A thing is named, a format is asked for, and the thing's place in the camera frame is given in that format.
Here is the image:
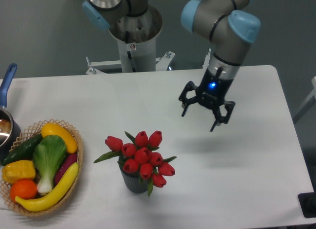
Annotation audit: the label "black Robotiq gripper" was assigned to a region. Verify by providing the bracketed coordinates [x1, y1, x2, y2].
[178, 67, 236, 132]

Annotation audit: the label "red tulip bouquet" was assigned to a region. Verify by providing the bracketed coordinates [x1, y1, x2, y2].
[94, 130, 176, 196]

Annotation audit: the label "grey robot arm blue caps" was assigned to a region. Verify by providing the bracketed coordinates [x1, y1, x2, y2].
[82, 0, 261, 126]

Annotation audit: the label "dark grey ribbed vase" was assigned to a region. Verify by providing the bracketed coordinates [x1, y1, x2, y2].
[118, 156, 148, 193]

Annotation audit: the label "black device at table edge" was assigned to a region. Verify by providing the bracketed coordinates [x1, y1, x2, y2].
[298, 192, 316, 218]

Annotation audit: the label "purple eggplant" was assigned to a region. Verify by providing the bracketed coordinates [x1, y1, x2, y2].
[54, 153, 77, 185]

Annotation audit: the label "yellow squash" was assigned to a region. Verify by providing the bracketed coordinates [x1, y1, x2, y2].
[41, 122, 78, 153]

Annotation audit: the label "green bok choy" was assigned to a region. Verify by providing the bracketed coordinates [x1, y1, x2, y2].
[33, 135, 67, 195]

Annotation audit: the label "dark green cucumber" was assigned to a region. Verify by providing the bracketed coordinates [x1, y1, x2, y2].
[0, 134, 42, 166]

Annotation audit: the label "yellow banana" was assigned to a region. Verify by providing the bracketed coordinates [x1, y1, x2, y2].
[15, 162, 79, 212]

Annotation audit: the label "yellow bell pepper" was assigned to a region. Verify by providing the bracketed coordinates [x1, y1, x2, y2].
[1, 160, 36, 184]

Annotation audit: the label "orange fruit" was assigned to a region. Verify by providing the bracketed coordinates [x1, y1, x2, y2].
[10, 180, 38, 201]

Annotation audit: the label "woven wicker basket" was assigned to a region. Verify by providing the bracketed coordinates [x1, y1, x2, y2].
[0, 118, 84, 217]

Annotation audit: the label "white metal base frame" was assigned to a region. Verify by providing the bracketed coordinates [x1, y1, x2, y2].
[85, 48, 212, 75]

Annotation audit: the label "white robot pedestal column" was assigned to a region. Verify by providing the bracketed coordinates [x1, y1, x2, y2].
[109, 5, 162, 73]

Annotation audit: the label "white furniture frame at right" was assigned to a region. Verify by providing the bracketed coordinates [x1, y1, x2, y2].
[292, 77, 316, 124]

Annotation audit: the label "blue handled saucepan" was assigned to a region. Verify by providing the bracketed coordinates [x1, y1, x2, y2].
[0, 63, 21, 161]

